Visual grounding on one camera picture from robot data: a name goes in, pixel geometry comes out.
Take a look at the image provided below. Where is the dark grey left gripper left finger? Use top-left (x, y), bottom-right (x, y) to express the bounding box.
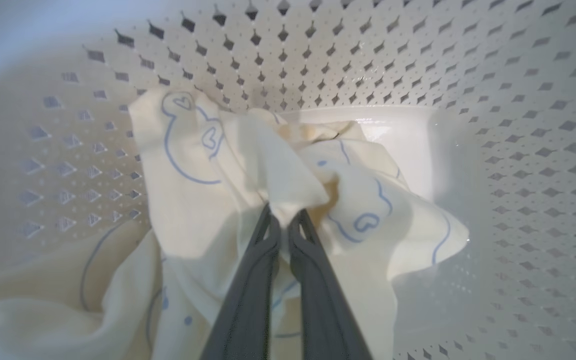
top-left (200, 202), bottom-right (282, 360)

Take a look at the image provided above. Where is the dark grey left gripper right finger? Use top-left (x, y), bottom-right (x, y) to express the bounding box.
top-left (287, 208), bottom-right (374, 360)

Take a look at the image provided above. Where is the cream garment with blue print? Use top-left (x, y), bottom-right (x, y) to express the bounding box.
top-left (0, 87), bottom-right (470, 360)

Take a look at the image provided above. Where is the white perforated laundry basket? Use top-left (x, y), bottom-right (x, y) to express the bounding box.
top-left (0, 0), bottom-right (576, 360)

